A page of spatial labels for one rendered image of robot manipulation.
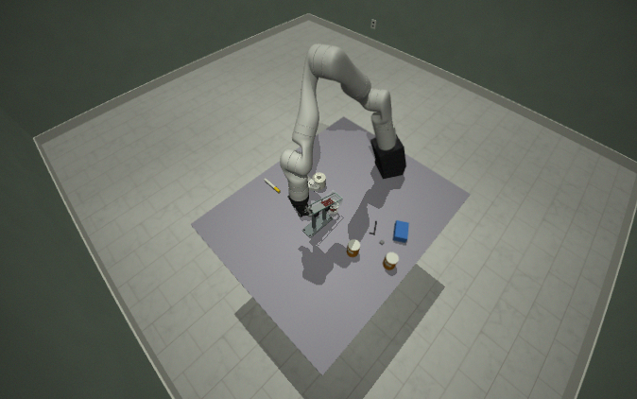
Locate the blue rectangular block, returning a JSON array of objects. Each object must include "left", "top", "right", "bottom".
[{"left": 393, "top": 220, "right": 409, "bottom": 243}]

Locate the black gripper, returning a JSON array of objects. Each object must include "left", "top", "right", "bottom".
[{"left": 288, "top": 195, "right": 313, "bottom": 217}]

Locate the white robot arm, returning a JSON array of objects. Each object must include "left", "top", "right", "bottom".
[{"left": 280, "top": 43, "right": 397, "bottom": 201}]

